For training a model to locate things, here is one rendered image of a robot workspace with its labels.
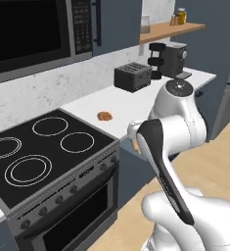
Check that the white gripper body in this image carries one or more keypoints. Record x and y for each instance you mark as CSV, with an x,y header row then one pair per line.
x,y
132,128

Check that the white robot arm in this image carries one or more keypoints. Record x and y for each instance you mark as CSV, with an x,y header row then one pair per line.
x,y
188,127

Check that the tan wooden rolling pin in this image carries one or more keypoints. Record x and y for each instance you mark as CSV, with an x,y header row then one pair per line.
x,y
137,147

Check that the blue drawer front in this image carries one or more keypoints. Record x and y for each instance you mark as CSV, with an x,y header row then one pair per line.
x,y
125,147

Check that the brown cookie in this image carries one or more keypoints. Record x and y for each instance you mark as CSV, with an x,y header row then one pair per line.
x,y
104,115

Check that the dark stove knob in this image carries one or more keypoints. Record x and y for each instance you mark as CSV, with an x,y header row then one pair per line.
x,y
59,199
73,189
113,159
102,166
42,211
25,224

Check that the blue base cupboard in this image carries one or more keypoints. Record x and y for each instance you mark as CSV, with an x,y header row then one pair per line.
x,y
132,178

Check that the black toaster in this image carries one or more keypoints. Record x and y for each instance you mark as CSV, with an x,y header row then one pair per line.
x,y
132,77

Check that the grey and black coffee machine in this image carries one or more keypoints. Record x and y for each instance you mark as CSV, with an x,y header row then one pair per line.
x,y
172,60

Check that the black glass hob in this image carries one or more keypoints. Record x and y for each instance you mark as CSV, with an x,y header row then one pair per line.
x,y
51,148

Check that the clear glass jar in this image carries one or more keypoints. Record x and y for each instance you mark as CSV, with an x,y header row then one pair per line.
x,y
145,24

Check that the black oven door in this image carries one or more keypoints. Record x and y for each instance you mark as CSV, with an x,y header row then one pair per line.
x,y
77,217

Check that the yellow jar with dark lid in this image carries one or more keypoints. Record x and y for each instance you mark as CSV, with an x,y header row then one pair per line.
x,y
181,16

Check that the black and silver microwave oven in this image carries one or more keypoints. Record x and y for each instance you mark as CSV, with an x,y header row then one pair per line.
x,y
28,32

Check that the wooden wall shelf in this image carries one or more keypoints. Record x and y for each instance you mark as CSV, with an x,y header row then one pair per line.
x,y
167,31

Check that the blue wall cupboard door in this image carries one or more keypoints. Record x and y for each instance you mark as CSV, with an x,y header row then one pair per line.
x,y
119,23

